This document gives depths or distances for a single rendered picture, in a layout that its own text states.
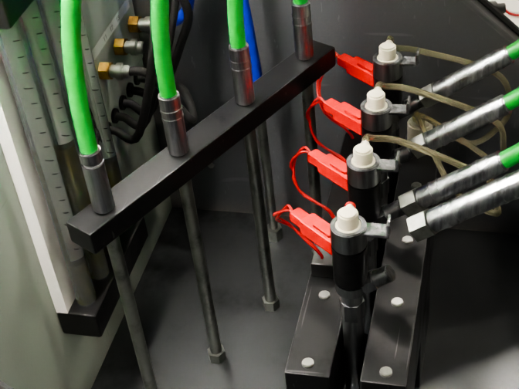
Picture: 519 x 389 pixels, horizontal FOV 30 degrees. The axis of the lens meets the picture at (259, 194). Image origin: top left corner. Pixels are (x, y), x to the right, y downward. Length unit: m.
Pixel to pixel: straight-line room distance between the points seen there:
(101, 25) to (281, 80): 0.19
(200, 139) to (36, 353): 0.24
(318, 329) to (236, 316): 0.24
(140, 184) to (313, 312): 0.19
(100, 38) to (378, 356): 0.41
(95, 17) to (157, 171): 0.20
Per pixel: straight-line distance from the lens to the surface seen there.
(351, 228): 0.73
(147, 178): 0.82
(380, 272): 0.77
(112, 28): 0.99
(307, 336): 0.83
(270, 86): 0.91
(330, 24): 1.01
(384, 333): 0.83
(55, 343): 0.93
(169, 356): 1.03
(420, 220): 0.72
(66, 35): 0.70
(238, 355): 1.02
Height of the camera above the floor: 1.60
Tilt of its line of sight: 39 degrees down
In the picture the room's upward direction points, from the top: 7 degrees counter-clockwise
